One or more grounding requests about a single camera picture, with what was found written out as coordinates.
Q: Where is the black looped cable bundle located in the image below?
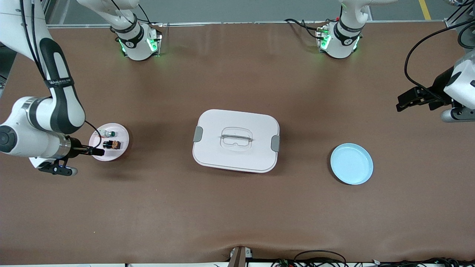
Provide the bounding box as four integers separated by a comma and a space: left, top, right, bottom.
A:
271, 250, 349, 267

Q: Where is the black right base cable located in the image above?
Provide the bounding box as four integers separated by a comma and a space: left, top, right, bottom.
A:
126, 3, 164, 26

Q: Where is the black base cable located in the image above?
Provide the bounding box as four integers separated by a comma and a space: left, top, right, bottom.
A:
126, 3, 164, 26
285, 18, 327, 39

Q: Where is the black left base cable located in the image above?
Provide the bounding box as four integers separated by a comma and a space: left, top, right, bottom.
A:
285, 18, 327, 39

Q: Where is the pink round plate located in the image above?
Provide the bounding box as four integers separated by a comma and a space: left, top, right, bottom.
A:
89, 123, 130, 162

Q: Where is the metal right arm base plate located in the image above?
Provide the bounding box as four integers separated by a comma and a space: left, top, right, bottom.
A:
118, 23, 163, 58

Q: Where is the brown camera mount post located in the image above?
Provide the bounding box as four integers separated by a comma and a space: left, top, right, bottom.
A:
228, 246, 253, 267

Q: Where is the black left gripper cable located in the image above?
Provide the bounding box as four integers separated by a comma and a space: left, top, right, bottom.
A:
404, 19, 475, 104

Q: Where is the aluminium frame profile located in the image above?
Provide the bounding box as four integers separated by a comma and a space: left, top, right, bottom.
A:
33, 0, 52, 28
443, 0, 475, 30

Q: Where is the white lidded storage box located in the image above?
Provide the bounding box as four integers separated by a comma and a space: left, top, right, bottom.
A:
192, 109, 281, 174

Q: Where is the light blue round plate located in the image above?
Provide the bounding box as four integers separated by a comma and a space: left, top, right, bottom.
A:
330, 143, 374, 185

